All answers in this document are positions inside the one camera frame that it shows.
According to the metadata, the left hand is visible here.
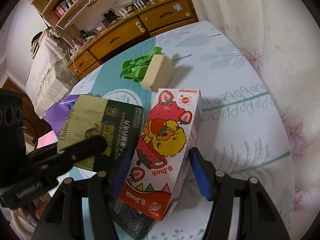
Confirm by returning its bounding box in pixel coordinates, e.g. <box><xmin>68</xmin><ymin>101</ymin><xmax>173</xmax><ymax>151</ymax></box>
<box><xmin>12</xmin><ymin>193</ymin><xmax>51</xmax><ymax>227</ymax></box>

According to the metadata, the beige foam block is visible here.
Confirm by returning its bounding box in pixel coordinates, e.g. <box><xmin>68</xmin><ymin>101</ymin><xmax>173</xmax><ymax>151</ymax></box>
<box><xmin>140</xmin><ymin>54</ymin><xmax>174</xmax><ymax>93</ymax></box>

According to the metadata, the green paper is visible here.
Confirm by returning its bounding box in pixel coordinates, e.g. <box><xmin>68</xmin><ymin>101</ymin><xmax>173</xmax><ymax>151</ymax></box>
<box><xmin>120</xmin><ymin>47</ymin><xmax>163</xmax><ymax>82</ymax></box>

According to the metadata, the wooden desk with drawers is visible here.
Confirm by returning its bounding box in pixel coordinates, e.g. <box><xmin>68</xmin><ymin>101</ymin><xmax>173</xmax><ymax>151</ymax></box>
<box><xmin>67</xmin><ymin>0</ymin><xmax>198</xmax><ymax>79</ymax></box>

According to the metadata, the white lace covered furniture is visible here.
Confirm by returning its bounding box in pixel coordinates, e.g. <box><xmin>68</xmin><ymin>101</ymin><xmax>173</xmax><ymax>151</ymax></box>
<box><xmin>25</xmin><ymin>30</ymin><xmax>80</xmax><ymax>119</ymax></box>

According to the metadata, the pink bed sheet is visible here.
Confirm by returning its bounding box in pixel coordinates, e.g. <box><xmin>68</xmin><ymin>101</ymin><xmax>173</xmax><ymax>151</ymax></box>
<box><xmin>37</xmin><ymin>130</ymin><xmax>58</xmax><ymax>148</ymax></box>

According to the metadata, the strawberry B.Duck carton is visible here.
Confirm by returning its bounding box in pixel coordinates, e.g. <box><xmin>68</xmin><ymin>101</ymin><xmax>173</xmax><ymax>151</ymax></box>
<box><xmin>119</xmin><ymin>88</ymin><xmax>202</xmax><ymax>221</ymax></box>

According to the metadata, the brown wooden door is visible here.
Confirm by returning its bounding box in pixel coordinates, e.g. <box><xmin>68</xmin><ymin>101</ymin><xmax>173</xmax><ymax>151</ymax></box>
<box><xmin>2</xmin><ymin>77</ymin><xmax>52</xmax><ymax>146</ymax></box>

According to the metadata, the white floral curtain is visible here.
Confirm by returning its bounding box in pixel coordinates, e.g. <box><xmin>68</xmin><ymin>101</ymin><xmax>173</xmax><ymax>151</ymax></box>
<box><xmin>192</xmin><ymin>0</ymin><xmax>319</xmax><ymax>239</ymax></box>

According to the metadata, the purple plastic bag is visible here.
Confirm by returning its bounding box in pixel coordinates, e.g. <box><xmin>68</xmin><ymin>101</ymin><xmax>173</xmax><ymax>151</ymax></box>
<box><xmin>45</xmin><ymin>95</ymin><xmax>80</xmax><ymax>137</ymax></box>

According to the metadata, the green Dubai chocolate box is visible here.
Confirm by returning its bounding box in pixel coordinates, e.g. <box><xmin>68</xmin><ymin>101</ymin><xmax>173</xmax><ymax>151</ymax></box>
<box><xmin>57</xmin><ymin>95</ymin><xmax>144</xmax><ymax>239</ymax></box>

